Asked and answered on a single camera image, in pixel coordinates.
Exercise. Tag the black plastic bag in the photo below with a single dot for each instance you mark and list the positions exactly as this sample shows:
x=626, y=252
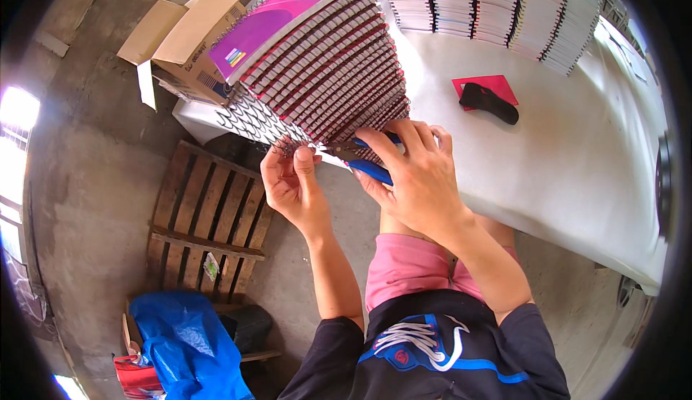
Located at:
x=248, y=327

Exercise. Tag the row of white notebook stacks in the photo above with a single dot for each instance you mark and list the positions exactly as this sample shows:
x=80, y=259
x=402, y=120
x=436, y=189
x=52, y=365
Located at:
x=486, y=5

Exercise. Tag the stack of magenta spiral notebooks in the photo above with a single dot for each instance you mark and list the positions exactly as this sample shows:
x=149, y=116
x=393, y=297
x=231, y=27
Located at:
x=330, y=65

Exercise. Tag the white table cover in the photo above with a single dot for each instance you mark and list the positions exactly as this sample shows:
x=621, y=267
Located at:
x=567, y=157

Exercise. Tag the person's left hand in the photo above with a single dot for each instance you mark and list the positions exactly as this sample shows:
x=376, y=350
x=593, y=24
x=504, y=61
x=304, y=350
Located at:
x=289, y=194

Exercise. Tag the red plastic sheet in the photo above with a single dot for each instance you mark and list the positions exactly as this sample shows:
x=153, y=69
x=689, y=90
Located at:
x=500, y=86

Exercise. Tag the small green printed packet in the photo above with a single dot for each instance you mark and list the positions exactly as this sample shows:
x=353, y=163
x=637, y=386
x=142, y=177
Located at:
x=211, y=266

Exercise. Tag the wooden pallet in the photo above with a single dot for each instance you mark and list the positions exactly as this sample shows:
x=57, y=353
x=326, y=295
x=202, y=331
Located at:
x=205, y=216

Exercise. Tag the heap of paper sheets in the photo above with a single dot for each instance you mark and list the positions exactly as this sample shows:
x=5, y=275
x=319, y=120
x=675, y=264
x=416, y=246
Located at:
x=627, y=32

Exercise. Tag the person's body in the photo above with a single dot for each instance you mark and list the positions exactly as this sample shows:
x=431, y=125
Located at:
x=432, y=351

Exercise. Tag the person's right hand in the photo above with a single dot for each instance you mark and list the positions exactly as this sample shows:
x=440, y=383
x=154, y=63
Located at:
x=421, y=184

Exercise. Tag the open cardboard box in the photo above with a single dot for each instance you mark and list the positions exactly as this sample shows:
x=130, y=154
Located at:
x=189, y=48

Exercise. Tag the blue plastic bag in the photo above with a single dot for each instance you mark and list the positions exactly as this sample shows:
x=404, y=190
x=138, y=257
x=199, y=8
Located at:
x=184, y=346

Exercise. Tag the red bag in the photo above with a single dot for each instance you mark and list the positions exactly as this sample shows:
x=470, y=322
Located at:
x=135, y=378

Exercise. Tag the black round fixture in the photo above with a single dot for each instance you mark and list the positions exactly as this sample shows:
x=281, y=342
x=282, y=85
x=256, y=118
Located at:
x=664, y=184

